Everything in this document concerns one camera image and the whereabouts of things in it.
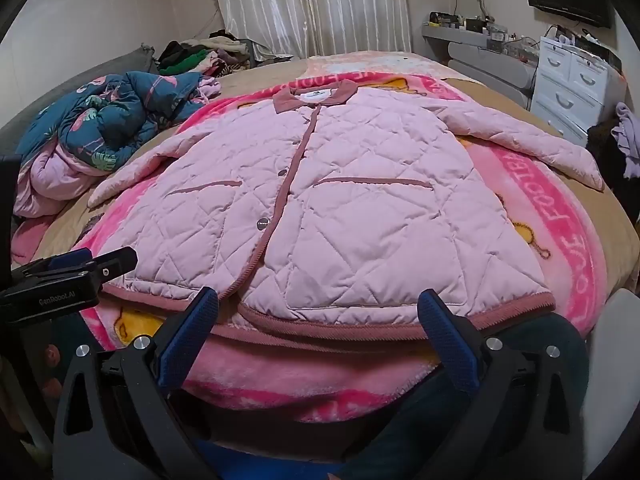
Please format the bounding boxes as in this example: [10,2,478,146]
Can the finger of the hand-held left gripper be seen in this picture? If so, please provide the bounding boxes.
[12,248,97,278]
[75,246,139,286]

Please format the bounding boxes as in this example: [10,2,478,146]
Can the bed with tan sheet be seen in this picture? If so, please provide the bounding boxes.
[10,52,636,311]

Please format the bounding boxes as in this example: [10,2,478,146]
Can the pink quilted jacket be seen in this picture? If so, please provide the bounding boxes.
[87,80,606,346]

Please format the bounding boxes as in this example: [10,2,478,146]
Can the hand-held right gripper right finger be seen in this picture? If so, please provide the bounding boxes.
[417,288,588,480]

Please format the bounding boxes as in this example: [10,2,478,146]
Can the white panel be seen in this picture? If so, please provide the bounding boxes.
[585,287,640,461]

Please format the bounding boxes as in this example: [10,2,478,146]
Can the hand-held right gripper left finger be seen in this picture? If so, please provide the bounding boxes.
[52,286,221,480]

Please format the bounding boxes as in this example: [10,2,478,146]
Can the blue floral quilt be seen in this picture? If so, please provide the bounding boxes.
[14,71,213,218]

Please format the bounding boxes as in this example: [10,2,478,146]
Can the pink printed blanket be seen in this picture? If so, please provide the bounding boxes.
[75,72,608,423]

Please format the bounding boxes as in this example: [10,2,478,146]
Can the person's dark trousers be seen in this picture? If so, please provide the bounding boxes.
[345,312,591,480]

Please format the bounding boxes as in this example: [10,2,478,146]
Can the grey wall shelf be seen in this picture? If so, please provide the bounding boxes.
[421,22,538,108]

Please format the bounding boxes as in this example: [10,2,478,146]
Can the grey upholstered headboard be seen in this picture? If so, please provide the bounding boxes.
[0,45,156,161]

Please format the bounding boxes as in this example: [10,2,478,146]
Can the dark hanging clothes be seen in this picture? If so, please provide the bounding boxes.
[585,120,640,196]

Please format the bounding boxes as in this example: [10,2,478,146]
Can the purple cloth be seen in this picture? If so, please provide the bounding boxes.
[612,101,640,178]

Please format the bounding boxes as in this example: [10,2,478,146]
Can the white curtain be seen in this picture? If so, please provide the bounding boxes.
[212,0,413,58]

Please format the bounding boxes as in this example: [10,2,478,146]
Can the pale pink patterned blanket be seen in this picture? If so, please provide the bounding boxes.
[305,50,441,79]

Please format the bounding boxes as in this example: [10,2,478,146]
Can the pile of clothes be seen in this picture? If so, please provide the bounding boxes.
[156,30,261,77]

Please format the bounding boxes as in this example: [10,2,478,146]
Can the clutter of small shelf things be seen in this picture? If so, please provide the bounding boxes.
[427,10,541,61]

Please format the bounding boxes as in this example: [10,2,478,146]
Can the small pink garment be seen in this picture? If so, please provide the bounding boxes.
[197,76,222,107]

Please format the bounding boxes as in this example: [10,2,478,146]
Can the white drawer unit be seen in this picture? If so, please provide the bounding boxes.
[530,35,623,146]

